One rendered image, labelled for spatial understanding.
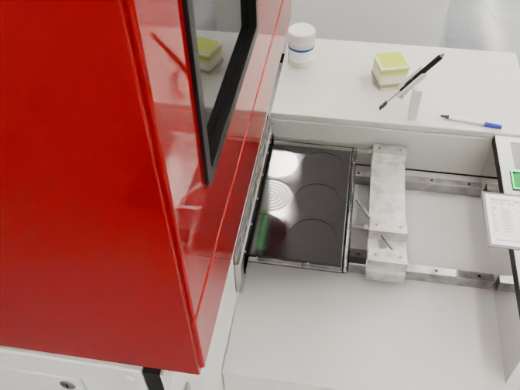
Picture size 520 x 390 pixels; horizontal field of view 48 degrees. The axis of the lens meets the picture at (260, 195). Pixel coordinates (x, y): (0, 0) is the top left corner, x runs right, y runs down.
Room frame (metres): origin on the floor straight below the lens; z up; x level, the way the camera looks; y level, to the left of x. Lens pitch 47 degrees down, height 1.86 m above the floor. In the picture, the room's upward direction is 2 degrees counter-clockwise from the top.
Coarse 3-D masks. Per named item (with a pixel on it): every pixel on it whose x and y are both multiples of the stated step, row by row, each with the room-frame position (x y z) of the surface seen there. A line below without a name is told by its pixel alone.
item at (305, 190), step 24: (288, 168) 0.98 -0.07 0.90; (312, 168) 0.98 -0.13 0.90; (336, 168) 0.98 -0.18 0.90; (264, 192) 0.91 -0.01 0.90; (288, 192) 0.90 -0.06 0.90; (312, 192) 0.90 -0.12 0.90; (336, 192) 0.90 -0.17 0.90; (264, 216) 0.83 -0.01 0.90; (288, 216) 0.83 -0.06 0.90; (312, 216) 0.83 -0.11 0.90; (336, 216) 0.83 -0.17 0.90; (264, 240) 0.77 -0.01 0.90; (288, 240) 0.76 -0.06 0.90; (312, 240) 0.76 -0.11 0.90; (336, 240) 0.76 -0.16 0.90; (336, 264) 0.70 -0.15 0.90
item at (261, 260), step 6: (246, 258) 0.72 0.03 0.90; (252, 258) 0.72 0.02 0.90; (258, 258) 0.71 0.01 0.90; (264, 258) 0.71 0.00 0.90; (270, 258) 0.71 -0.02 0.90; (276, 258) 0.71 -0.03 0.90; (270, 264) 0.71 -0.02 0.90; (276, 264) 0.70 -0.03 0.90; (282, 264) 0.70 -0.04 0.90; (288, 264) 0.70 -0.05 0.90; (294, 264) 0.70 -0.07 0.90; (300, 264) 0.70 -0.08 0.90; (312, 264) 0.70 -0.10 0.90; (318, 264) 0.70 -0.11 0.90; (318, 270) 0.69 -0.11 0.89; (324, 270) 0.69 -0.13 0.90; (330, 270) 0.68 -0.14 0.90; (336, 270) 0.68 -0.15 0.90; (342, 270) 0.68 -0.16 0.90
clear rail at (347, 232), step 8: (352, 152) 1.03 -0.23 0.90; (352, 160) 1.00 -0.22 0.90; (352, 168) 0.97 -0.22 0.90; (352, 176) 0.94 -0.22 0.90; (352, 184) 0.92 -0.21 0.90; (352, 192) 0.89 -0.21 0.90; (352, 200) 0.87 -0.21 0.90; (352, 208) 0.85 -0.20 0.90; (344, 232) 0.78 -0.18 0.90; (344, 240) 0.76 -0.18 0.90; (344, 248) 0.73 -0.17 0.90; (344, 256) 0.71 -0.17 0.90; (344, 264) 0.69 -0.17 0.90; (344, 272) 0.68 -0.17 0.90
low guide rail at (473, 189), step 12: (348, 180) 1.00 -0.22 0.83; (360, 180) 1.00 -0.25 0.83; (408, 180) 0.98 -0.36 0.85; (420, 180) 0.97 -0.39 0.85; (432, 180) 0.97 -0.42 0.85; (444, 180) 0.97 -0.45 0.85; (456, 180) 0.97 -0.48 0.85; (444, 192) 0.96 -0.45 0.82; (456, 192) 0.95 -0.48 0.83; (468, 192) 0.95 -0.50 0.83; (480, 192) 0.94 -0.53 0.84
